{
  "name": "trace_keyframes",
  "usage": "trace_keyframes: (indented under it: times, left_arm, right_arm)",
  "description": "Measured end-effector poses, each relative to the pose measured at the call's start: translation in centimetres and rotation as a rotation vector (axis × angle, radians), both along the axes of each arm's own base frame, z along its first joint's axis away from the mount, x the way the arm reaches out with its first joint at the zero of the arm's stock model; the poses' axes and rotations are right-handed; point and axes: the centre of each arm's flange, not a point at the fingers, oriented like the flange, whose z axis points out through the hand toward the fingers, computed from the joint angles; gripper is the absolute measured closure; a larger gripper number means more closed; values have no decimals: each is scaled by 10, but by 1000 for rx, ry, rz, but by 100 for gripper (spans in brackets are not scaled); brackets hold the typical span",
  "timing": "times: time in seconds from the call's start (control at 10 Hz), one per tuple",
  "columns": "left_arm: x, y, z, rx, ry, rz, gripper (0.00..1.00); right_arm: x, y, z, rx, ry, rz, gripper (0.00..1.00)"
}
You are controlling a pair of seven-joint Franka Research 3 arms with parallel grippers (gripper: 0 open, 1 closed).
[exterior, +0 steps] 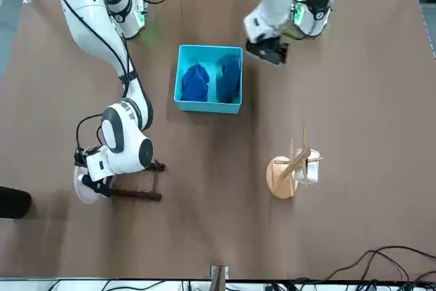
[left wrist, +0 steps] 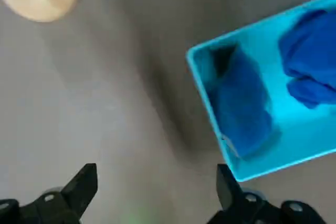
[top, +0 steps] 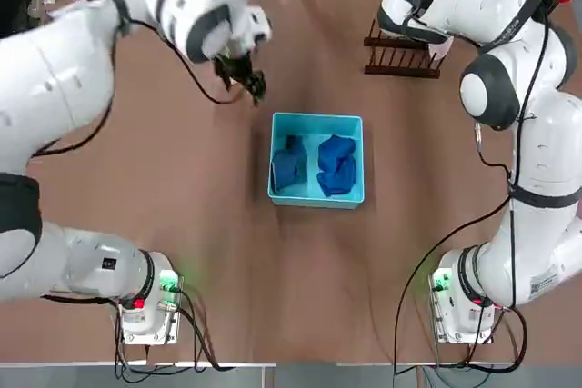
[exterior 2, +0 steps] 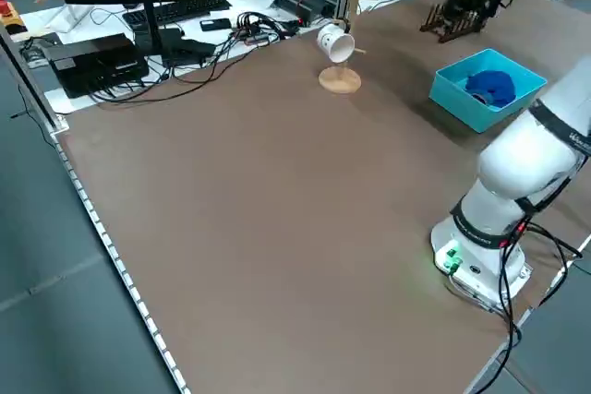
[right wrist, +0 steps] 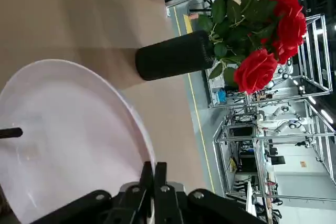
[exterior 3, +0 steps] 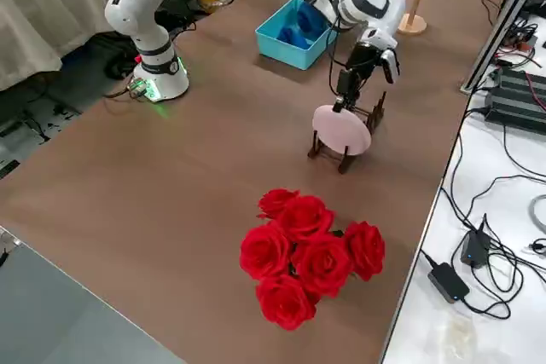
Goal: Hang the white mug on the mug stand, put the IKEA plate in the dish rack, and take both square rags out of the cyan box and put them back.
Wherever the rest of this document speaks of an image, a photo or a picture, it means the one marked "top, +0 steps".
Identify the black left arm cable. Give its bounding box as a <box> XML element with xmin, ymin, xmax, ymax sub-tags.
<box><xmin>102</xmin><ymin>0</ymin><xmax>249</xmax><ymax>106</ymax></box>

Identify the pale round plate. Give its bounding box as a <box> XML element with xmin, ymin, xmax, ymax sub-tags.
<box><xmin>426</xmin><ymin>37</ymin><xmax>456</xmax><ymax>63</ymax></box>

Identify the dark wooden dish rack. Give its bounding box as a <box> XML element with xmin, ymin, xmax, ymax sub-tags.
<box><xmin>363</xmin><ymin>19</ymin><xmax>443</xmax><ymax>80</ymax></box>

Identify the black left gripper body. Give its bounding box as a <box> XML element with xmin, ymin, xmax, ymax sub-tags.
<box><xmin>214</xmin><ymin>49</ymin><xmax>255</xmax><ymax>81</ymax></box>

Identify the cyan plastic box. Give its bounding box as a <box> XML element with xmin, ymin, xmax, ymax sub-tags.
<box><xmin>266</xmin><ymin>111</ymin><xmax>366</xmax><ymax>211</ymax></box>

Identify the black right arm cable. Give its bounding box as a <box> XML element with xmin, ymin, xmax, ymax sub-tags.
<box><xmin>393</xmin><ymin>0</ymin><xmax>554</xmax><ymax>373</ymax></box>

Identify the blue square rag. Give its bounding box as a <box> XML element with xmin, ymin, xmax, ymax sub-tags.
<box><xmin>316</xmin><ymin>134</ymin><xmax>358</xmax><ymax>199</ymax></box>
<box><xmin>271</xmin><ymin>134</ymin><xmax>307</xmax><ymax>194</ymax></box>

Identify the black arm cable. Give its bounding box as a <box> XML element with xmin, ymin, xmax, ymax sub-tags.
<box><xmin>393</xmin><ymin>0</ymin><xmax>554</xmax><ymax>373</ymax></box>
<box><xmin>102</xmin><ymin>0</ymin><xmax>249</xmax><ymax>106</ymax></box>

